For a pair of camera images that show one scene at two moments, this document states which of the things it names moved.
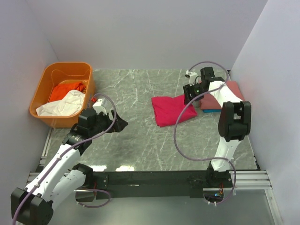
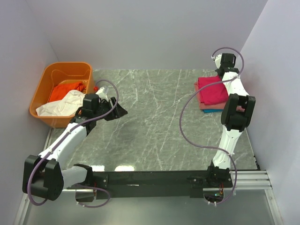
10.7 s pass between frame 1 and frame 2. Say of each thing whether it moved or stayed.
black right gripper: moved
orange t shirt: stayed
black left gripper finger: moved
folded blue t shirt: stayed
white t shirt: stayed
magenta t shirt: moved
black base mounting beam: stayed
